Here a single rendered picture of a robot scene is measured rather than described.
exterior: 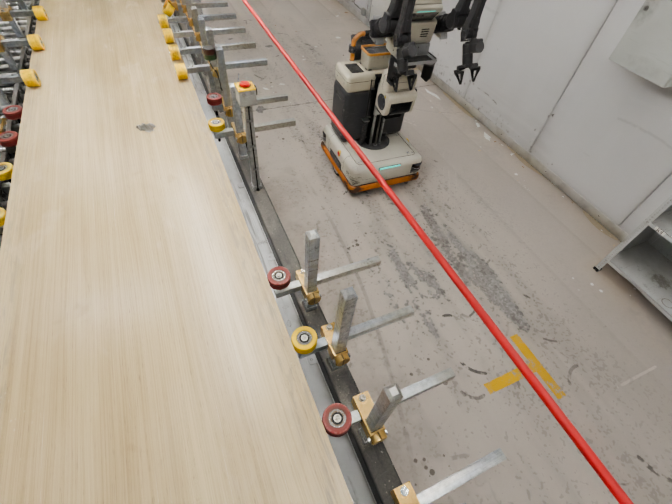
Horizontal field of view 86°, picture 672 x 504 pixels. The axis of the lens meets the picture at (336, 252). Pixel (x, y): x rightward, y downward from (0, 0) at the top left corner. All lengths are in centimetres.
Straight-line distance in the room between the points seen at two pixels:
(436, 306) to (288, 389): 149
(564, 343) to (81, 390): 242
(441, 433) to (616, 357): 124
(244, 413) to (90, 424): 38
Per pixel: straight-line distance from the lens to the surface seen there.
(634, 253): 329
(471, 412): 218
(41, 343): 136
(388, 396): 88
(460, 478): 120
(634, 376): 281
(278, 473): 104
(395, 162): 288
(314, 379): 139
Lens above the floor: 193
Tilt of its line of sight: 51 degrees down
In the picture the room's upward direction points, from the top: 7 degrees clockwise
